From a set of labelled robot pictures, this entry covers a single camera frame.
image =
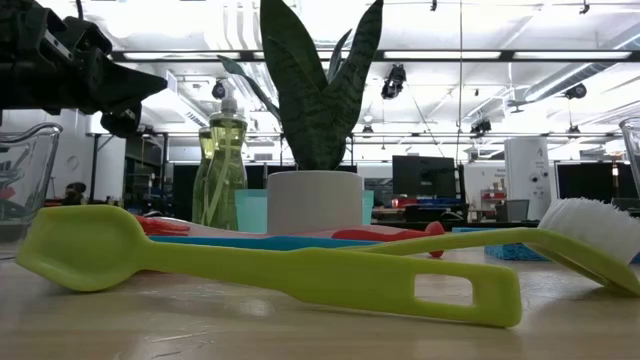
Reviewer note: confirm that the black computer monitor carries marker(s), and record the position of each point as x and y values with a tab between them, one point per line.
590	180
425	175

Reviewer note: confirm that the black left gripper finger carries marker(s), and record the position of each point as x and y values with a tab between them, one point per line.
122	124
125	87

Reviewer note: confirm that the person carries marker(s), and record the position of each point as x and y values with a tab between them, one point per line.
75	192

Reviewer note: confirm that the snake plant in white pot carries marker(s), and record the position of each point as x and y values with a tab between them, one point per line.
312	210

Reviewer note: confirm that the yellow-green dish brush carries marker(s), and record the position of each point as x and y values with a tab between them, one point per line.
590	225
300	275

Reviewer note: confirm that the blue dish brush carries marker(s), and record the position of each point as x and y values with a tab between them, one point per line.
260	243

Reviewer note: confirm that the white pillar device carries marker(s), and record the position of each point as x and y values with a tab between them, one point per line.
525	175

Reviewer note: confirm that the light blue sponge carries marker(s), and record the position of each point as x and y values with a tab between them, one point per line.
475	230

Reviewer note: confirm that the red dish brush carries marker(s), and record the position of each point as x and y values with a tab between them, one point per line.
380	234

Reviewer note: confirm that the dark teal sponge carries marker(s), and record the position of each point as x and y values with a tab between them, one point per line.
515	251

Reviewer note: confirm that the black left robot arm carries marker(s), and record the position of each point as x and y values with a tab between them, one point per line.
12	60

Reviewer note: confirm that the clear plastic bin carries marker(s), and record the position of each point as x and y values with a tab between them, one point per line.
632	150
25	165

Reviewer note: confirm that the yellow dish soap pump bottle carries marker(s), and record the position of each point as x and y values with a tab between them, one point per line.
199	190
225	165

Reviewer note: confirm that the black ceiling-hung camera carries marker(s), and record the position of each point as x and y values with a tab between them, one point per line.
393	82
481	126
576	91
218	90

